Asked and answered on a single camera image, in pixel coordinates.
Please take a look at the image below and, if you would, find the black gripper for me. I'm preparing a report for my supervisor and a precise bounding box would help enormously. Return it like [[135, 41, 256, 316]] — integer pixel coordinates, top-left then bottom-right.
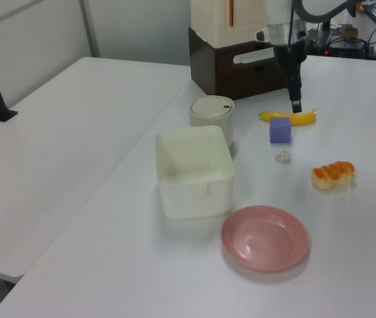
[[271, 42, 308, 115]]

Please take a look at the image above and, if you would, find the orange glazed bread loaf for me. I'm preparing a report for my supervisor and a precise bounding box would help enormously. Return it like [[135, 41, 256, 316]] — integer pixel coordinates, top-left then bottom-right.
[[311, 160, 356, 191]]

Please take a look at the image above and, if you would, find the pink plastic plate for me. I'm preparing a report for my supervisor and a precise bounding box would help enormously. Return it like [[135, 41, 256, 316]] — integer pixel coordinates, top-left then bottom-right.
[[220, 205, 310, 274]]

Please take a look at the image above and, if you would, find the yellow banana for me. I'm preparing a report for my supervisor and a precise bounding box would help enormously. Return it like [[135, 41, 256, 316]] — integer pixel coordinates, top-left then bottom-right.
[[258, 108, 318, 126]]

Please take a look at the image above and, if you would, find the purple foam block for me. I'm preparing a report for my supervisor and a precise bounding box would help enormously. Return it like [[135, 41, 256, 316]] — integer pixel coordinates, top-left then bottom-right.
[[269, 117, 292, 144]]

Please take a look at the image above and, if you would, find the black electronics box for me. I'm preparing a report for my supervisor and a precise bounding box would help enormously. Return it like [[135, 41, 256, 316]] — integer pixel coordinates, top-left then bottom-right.
[[327, 38, 370, 60]]

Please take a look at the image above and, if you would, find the crumpled white paper ball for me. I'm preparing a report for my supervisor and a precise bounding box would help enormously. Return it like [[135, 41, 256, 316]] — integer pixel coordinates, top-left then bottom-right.
[[274, 148, 291, 164]]

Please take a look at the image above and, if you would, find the small brown cardboard box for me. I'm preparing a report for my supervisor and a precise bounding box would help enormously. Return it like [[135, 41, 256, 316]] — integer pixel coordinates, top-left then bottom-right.
[[339, 26, 359, 38]]

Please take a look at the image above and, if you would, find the cream lidded trash can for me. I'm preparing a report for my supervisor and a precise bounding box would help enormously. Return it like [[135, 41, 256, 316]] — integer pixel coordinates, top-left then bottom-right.
[[188, 95, 236, 148]]

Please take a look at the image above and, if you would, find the cream toy fridge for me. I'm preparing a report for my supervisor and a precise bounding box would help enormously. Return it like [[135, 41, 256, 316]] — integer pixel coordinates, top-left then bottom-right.
[[190, 0, 270, 48]]

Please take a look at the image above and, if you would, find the cream square plastic box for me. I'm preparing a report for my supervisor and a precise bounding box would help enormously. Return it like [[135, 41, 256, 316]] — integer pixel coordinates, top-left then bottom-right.
[[155, 125, 235, 221]]

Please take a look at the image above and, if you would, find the brown cabinet with white handle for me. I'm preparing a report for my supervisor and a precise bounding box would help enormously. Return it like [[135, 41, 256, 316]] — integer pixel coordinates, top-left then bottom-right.
[[188, 26, 290, 101]]

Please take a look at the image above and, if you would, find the grey cable hose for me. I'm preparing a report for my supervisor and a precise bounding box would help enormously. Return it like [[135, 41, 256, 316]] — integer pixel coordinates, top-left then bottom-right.
[[290, 0, 361, 25]]

